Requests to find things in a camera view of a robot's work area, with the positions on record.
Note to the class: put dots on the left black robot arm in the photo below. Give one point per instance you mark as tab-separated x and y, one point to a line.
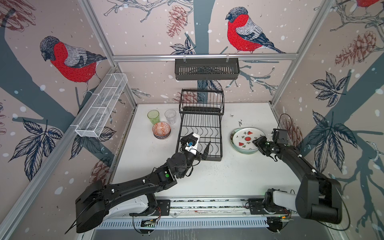
97	199

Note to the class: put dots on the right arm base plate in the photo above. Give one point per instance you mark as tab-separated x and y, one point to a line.
259	206

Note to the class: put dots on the black two-tier dish rack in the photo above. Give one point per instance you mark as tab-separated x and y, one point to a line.
201	113

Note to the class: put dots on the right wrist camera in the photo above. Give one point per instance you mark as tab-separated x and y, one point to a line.
280	136

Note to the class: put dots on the pale green plate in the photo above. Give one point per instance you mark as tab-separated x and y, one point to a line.
245	152

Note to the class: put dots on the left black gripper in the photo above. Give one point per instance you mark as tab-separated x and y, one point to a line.
199	156

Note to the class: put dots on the clear drinking glass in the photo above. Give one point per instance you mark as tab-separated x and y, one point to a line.
171	116

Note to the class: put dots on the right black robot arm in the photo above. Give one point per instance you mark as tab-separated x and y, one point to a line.
318	198

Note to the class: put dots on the white wire wall basket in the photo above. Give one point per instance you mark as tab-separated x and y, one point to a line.
99	112

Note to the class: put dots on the black hanging wall basket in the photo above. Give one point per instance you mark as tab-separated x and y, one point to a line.
206	69

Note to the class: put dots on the horizontal aluminium frame bar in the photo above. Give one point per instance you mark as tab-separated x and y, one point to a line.
241	57

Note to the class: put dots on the white plate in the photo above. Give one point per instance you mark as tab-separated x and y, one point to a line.
243	139

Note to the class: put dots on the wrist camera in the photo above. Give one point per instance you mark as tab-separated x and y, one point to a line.
192	143
280	136

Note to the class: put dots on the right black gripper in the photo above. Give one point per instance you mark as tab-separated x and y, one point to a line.
259	142

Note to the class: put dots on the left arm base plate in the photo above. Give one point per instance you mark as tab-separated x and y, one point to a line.
159	208

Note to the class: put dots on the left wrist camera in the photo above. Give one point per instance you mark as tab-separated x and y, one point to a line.
192	143

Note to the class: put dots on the aluminium mounting rail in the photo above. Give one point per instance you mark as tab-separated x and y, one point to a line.
189	207

